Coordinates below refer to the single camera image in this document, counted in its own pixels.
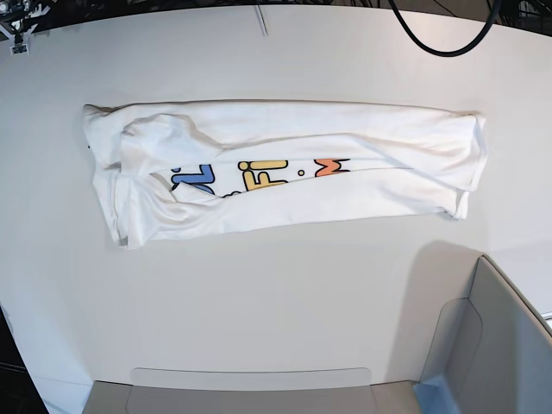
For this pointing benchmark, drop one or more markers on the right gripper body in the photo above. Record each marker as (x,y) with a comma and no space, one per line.
(20,17)

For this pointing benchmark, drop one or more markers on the white printed t-shirt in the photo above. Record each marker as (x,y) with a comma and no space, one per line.
(177,171)

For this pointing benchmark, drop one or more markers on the grey plastic bin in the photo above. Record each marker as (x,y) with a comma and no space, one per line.
(490,353)

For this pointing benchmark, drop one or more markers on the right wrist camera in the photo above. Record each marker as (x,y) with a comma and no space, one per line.
(18,46)

